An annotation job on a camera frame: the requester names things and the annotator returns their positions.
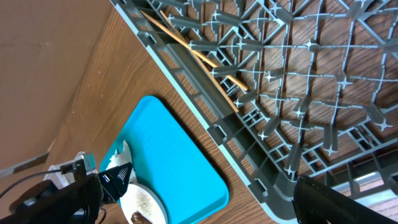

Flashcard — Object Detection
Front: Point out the brown food scrap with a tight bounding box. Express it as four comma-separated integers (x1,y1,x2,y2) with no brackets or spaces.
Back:
131,212,152,224

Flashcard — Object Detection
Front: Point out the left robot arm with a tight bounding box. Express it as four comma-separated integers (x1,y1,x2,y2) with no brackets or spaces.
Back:
1,153,132,224

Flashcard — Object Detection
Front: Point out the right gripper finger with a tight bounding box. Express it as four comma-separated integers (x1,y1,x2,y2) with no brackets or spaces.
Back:
292,175,397,224

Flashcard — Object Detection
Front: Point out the wooden chopstick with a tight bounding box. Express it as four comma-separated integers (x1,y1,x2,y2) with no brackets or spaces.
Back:
160,11,239,113
140,10,249,91

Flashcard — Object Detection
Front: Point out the cardboard box backdrop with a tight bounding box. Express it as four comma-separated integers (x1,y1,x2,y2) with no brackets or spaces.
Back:
1,0,111,169

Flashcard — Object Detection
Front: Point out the white napkin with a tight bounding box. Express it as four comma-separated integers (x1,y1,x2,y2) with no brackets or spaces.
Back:
106,140,132,170

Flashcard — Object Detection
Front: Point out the teal serving tray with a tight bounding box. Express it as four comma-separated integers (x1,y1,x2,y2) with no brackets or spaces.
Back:
99,95,229,223

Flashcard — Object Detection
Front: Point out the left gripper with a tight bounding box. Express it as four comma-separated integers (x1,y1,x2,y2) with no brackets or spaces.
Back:
58,154,132,223

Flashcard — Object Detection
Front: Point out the grey dishwasher rack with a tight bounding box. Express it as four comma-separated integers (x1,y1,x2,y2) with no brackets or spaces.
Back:
112,0,397,223

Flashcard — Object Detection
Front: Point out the white round plate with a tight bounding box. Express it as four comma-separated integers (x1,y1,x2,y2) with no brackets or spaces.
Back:
119,183,169,224

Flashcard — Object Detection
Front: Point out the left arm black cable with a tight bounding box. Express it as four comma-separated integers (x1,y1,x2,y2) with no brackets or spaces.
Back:
0,169,63,200

